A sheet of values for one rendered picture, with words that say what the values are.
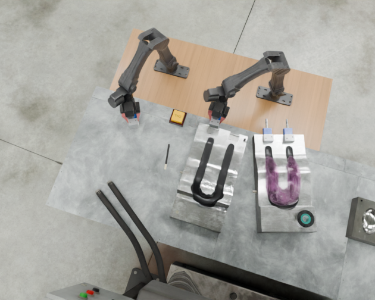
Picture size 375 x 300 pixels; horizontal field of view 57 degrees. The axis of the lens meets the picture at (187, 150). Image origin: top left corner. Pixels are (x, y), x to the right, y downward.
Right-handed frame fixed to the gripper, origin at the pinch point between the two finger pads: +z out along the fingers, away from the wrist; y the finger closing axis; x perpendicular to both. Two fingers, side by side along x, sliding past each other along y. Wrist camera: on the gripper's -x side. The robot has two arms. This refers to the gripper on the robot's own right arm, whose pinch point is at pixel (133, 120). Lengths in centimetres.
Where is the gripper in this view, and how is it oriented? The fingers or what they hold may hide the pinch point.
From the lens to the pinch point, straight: 187.6
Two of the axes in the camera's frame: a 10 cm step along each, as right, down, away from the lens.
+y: 9.8, -1.7, 0.7
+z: 0.8, 7.1, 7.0
